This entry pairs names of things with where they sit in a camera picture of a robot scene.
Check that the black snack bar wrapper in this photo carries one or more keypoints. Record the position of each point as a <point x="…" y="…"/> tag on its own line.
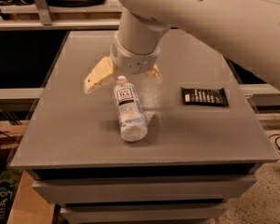
<point x="204" y="97"/>

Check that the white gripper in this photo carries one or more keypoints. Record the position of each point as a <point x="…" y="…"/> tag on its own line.
<point x="134" y="62"/>

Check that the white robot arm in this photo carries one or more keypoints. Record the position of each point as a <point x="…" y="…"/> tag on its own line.
<point x="245" y="31"/>

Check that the clear plastic water bottle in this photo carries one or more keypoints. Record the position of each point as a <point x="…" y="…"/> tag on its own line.
<point x="132" y="122"/>

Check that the metal shelf rack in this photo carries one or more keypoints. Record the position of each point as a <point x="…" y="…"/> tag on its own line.
<point x="18" y="15"/>

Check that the grey drawer cabinet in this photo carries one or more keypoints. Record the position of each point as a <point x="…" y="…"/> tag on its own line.
<point x="170" y="148"/>

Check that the green printed carton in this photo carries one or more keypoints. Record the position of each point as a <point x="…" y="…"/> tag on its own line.
<point x="9" y="182"/>

